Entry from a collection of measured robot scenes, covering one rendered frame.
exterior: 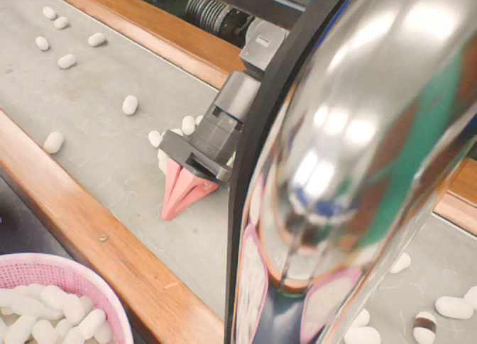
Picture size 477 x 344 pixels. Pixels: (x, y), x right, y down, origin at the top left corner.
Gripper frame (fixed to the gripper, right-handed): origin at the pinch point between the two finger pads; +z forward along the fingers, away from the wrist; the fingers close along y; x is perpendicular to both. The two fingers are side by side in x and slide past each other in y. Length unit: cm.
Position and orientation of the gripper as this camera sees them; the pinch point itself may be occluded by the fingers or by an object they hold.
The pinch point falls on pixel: (168, 213)
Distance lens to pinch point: 47.2
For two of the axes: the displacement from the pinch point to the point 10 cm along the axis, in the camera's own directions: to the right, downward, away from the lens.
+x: 4.1, 1.9, 8.9
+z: -5.4, 8.4, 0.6
